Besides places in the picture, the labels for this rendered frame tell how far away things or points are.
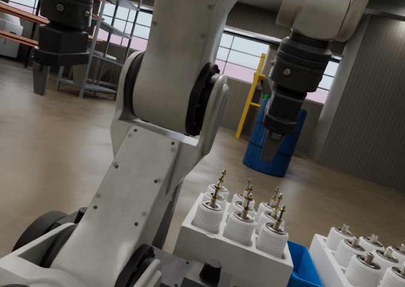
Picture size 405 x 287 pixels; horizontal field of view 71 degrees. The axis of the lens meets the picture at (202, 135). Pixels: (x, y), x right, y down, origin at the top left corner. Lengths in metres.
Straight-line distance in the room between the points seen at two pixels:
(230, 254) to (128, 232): 0.59
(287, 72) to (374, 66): 5.93
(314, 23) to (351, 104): 5.76
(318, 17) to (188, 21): 0.20
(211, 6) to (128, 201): 0.34
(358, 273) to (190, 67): 0.89
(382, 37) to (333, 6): 6.05
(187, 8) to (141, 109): 0.19
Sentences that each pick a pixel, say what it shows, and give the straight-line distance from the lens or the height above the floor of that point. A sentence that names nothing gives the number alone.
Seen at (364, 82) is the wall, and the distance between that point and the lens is 6.34.
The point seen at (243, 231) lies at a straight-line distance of 1.03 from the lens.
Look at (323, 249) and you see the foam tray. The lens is 1.31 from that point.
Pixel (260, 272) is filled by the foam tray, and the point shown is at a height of 0.12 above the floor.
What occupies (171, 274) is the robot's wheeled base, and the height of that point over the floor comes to 0.19.
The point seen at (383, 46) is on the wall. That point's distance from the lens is 6.52.
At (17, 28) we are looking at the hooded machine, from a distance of 10.14.
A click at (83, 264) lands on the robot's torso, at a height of 0.33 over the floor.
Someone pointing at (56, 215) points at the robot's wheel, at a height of 0.20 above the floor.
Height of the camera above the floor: 0.62
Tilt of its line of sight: 8 degrees down
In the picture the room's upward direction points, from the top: 17 degrees clockwise
